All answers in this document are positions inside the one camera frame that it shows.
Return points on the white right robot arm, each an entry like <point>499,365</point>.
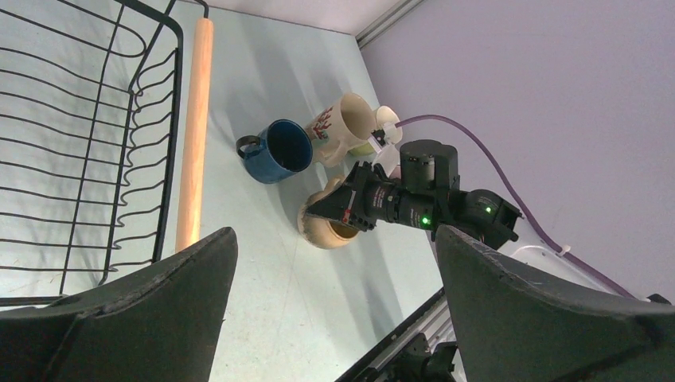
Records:
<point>483,215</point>

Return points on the black wire dish rack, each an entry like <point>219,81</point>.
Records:
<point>90,103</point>

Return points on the floral painted ceramic mug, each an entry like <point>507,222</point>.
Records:
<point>345,125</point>

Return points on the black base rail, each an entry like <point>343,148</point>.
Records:
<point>422,348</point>

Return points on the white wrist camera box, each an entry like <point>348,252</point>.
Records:
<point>387,156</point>

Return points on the right wooden rack handle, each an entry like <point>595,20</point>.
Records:
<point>193,158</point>

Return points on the dark blue mug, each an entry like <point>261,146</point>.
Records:
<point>279,151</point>

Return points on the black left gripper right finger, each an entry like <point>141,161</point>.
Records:
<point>514,322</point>

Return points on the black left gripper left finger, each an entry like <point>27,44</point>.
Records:
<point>161,323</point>

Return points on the cream speckled mug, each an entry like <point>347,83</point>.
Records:
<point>323,233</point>

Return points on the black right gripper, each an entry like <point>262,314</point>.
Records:
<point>425,197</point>

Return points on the pale yellow mug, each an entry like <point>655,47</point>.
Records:
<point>382,126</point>

